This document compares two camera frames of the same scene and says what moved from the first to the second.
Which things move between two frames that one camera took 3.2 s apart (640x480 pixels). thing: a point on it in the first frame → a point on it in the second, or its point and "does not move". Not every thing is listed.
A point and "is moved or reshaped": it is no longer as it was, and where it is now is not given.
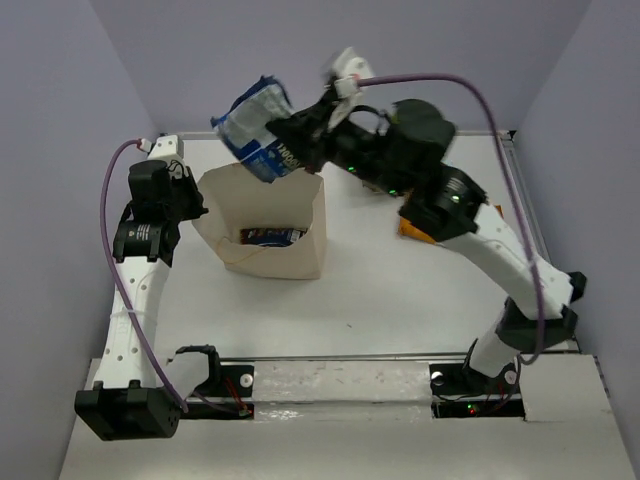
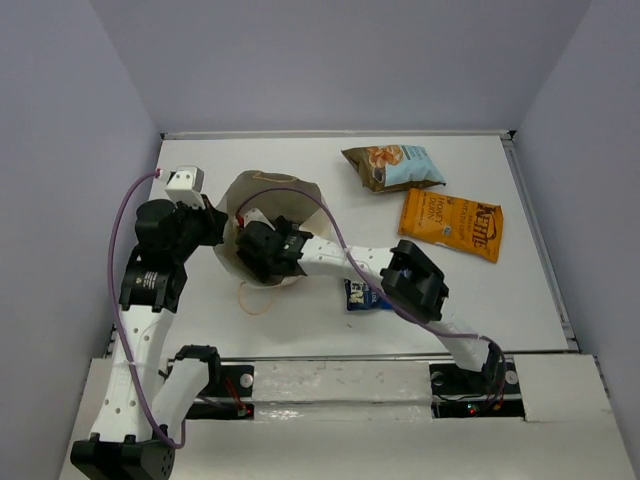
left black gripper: (196, 209) → (213, 218)
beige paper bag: (237, 199) is moved or reshaped
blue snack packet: (244, 129) → (361, 296)
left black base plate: (225, 397) does not move
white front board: (372, 420) does not move
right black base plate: (457, 391) does not move
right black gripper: (308, 131) → (259, 263)
